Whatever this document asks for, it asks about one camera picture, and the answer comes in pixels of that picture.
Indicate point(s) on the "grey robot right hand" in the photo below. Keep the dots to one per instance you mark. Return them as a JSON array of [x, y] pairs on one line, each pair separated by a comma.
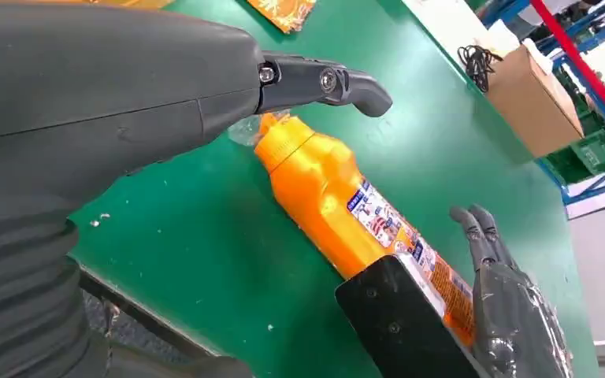
[[521, 323]]

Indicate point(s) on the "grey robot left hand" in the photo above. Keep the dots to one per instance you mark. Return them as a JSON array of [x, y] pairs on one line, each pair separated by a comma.
[[99, 88]]

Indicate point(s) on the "brown cardboard box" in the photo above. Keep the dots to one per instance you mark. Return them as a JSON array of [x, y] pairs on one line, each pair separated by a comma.
[[532, 109]]

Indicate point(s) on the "red metal beam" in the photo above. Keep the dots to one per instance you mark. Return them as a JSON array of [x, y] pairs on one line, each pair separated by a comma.
[[586, 67]]

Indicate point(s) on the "white table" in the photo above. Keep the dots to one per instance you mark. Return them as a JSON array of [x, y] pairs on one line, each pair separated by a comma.
[[438, 21]]

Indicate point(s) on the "orange drink bottle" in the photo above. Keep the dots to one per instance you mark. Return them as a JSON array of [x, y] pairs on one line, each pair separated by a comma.
[[313, 188]]

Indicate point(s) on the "blue metal rack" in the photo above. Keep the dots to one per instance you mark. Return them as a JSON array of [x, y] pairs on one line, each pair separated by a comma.
[[594, 192]]

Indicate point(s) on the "green table mat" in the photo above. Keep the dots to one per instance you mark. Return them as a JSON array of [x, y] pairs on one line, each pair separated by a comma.
[[203, 235]]

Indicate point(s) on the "yellow plastic sheet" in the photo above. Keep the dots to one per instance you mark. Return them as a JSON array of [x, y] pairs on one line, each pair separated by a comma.
[[281, 14]]

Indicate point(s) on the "green plastic crate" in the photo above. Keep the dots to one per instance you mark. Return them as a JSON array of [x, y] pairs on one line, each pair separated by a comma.
[[589, 156]]

